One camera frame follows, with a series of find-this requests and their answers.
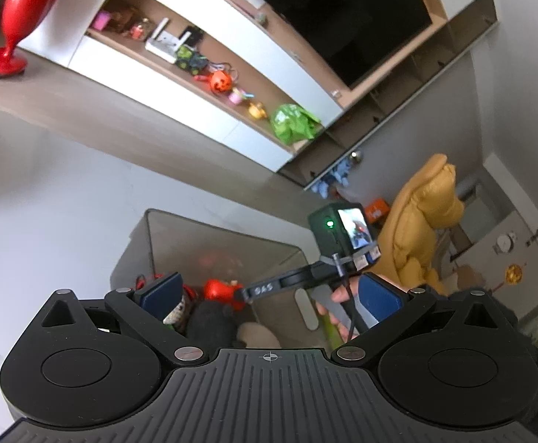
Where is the lime green tray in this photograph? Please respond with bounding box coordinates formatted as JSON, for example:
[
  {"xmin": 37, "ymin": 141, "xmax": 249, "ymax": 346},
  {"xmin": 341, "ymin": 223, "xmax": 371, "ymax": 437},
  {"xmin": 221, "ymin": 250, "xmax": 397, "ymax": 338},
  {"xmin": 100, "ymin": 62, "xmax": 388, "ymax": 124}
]
[{"xmin": 321, "ymin": 311, "xmax": 346, "ymax": 347}]

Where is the person's right hand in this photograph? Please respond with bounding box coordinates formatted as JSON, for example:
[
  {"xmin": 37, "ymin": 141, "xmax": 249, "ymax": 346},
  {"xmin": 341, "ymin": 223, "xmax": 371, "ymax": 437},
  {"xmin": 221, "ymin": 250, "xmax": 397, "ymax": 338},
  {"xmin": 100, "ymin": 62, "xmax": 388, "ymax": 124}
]
[{"xmin": 315, "ymin": 284, "xmax": 362, "ymax": 340}]

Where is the black power adapter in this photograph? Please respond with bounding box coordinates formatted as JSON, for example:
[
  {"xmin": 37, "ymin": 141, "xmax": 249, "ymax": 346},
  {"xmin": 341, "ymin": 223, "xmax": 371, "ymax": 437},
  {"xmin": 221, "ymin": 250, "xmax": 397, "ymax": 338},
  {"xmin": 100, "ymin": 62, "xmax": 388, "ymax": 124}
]
[{"xmin": 183, "ymin": 25, "xmax": 205, "ymax": 47}]

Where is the green plastic bag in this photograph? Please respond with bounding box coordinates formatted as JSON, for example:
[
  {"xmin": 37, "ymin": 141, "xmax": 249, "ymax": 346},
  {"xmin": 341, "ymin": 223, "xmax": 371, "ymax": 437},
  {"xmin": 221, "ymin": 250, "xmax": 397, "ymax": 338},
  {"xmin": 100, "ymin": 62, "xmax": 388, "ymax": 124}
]
[{"xmin": 269, "ymin": 103, "xmax": 321, "ymax": 145}]

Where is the red floor vase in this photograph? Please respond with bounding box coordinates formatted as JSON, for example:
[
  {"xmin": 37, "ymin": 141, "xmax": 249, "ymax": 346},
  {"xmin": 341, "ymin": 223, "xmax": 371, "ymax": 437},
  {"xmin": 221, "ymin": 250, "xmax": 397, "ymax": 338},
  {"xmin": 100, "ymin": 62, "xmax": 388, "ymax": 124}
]
[{"xmin": 0, "ymin": 0, "xmax": 73, "ymax": 77}]

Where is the dark open shelf unit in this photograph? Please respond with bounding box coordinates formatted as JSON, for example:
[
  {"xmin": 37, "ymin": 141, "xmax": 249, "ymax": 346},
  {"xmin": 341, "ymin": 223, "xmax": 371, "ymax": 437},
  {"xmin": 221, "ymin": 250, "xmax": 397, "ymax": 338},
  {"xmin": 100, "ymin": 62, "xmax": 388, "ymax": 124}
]
[{"xmin": 278, "ymin": 0, "xmax": 500, "ymax": 190}]

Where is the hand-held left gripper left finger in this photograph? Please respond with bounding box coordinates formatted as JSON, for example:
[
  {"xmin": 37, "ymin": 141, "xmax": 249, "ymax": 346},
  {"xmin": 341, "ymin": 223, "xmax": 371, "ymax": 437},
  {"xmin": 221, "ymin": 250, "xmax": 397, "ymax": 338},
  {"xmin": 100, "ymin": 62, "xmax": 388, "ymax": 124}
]
[{"xmin": 41, "ymin": 271, "xmax": 207, "ymax": 366}]

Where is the cream round cushion toy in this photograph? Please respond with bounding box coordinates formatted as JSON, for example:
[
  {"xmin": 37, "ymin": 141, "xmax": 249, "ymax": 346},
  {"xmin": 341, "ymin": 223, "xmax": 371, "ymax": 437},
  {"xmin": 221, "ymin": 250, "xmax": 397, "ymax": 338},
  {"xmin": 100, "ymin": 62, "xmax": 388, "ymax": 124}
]
[{"xmin": 237, "ymin": 323, "xmax": 281, "ymax": 349}]

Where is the orange object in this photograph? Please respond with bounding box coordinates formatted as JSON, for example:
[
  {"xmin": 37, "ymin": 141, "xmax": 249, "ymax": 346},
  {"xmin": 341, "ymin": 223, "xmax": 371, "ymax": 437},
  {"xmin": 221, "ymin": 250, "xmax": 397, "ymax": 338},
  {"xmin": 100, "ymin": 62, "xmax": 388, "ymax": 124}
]
[{"xmin": 366, "ymin": 198, "xmax": 392, "ymax": 222}]

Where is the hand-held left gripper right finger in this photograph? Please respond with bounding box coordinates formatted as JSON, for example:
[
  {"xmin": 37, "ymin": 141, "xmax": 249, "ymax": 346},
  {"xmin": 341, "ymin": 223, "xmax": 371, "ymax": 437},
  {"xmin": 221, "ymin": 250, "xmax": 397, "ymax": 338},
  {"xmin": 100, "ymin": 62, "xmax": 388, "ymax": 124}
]
[{"xmin": 336, "ymin": 272, "xmax": 504, "ymax": 366}]

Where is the white router box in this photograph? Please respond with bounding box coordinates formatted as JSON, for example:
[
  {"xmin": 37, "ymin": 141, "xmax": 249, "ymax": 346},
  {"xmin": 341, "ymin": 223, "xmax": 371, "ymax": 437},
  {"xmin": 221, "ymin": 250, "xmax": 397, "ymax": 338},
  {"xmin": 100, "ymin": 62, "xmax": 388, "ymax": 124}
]
[{"xmin": 144, "ymin": 17, "xmax": 193, "ymax": 64}]

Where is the yellow leather chair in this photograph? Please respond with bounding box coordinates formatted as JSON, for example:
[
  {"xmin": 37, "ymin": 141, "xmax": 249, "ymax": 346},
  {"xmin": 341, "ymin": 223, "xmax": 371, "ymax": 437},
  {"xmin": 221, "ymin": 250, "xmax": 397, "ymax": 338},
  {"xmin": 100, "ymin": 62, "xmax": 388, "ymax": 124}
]
[{"xmin": 370, "ymin": 153, "xmax": 463, "ymax": 296}]

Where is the brown toy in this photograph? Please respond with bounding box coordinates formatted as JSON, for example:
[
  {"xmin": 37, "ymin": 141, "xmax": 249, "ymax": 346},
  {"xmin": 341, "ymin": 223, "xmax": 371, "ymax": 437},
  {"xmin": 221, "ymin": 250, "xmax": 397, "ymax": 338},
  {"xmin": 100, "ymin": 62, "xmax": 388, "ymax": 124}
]
[{"xmin": 112, "ymin": 7, "xmax": 138, "ymax": 33}]

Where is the smoked grey storage bin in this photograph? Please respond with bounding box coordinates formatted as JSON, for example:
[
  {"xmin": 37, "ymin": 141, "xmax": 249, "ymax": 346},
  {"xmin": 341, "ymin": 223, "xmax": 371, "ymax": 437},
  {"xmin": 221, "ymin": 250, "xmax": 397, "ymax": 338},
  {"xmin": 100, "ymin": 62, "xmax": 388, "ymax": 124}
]
[{"xmin": 110, "ymin": 209, "xmax": 334, "ymax": 349}]

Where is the white wooden wall cabinet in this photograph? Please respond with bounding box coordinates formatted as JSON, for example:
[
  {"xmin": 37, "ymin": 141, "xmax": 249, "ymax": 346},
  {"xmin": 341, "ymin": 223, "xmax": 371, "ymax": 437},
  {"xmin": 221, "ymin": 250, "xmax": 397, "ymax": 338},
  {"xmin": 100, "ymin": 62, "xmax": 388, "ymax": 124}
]
[{"xmin": 15, "ymin": 0, "xmax": 449, "ymax": 174}]

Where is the red plastic toy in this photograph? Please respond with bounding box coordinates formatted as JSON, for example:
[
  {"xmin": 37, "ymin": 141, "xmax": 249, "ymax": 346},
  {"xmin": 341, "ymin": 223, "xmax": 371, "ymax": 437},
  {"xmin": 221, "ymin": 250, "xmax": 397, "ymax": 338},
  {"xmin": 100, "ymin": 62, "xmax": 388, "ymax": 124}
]
[{"xmin": 203, "ymin": 278, "xmax": 246, "ymax": 312}]

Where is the black television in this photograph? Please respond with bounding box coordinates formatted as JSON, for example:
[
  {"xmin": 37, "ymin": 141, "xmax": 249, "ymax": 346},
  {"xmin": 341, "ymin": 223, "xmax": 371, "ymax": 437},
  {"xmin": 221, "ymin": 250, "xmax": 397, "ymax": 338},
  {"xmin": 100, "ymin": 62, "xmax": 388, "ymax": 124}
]
[{"xmin": 218, "ymin": 0, "xmax": 436, "ymax": 89}]

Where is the orange pumpkin bucket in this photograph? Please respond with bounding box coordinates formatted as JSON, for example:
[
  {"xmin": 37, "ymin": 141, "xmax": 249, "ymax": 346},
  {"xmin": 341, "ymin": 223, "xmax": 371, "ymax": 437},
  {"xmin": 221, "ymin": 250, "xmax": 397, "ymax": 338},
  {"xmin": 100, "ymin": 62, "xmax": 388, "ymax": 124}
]
[{"xmin": 208, "ymin": 70, "xmax": 233, "ymax": 94}]

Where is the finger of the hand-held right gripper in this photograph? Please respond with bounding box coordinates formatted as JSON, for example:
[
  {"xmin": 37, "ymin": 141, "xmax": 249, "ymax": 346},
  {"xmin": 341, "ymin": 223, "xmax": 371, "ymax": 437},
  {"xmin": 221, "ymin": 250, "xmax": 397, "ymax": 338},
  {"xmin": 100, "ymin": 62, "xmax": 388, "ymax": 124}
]
[{"xmin": 233, "ymin": 285, "xmax": 254, "ymax": 309}]

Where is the blue figure toy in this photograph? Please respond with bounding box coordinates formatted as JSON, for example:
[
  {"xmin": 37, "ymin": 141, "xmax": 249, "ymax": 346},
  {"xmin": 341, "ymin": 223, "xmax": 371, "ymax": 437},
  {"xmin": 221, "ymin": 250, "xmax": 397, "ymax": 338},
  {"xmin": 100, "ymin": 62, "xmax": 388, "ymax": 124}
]
[{"xmin": 310, "ymin": 150, "xmax": 364, "ymax": 197}]

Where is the pink cup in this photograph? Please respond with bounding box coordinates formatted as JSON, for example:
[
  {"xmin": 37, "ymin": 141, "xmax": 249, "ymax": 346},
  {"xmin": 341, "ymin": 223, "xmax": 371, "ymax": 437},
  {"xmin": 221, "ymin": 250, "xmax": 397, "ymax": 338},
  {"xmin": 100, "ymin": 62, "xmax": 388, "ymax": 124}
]
[{"xmin": 91, "ymin": 9, "xmax": 113, "ymax": 31}]

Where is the crochet doll with red hat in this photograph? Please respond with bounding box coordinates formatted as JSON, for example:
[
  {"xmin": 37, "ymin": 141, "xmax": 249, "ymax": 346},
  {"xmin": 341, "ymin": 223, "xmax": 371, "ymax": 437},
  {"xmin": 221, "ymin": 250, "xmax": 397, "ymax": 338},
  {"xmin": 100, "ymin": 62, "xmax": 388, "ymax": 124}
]
[{"xmin": 162, "ymin": 284, "xmax": 198, "ymax": 333}]

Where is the green toy tractor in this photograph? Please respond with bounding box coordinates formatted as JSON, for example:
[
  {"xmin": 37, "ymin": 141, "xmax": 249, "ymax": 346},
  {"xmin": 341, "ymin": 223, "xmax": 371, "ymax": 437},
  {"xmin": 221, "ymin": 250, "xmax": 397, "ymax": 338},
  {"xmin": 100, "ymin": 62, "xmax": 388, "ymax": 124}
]
[{"xmin": 175, "ymin": 45, "xmax": 209, "ymax": 75}]

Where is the white marble desktop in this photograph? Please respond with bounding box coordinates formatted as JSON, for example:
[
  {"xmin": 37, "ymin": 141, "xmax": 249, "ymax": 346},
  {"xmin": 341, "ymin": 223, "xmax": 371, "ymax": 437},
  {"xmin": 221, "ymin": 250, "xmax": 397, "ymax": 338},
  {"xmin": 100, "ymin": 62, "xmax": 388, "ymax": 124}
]
[{"xmin": 0, "ymin": 102, "xmax": 316, "ymax": 443}]

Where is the black plush cat toy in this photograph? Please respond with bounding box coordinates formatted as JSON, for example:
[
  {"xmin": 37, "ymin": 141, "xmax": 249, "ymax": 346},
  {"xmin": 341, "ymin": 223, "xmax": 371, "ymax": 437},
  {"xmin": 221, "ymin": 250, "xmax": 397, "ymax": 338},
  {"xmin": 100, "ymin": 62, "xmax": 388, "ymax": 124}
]
[{"xmin": 186, "ymin": 300, "xmax": 239, "ymax": 349}]

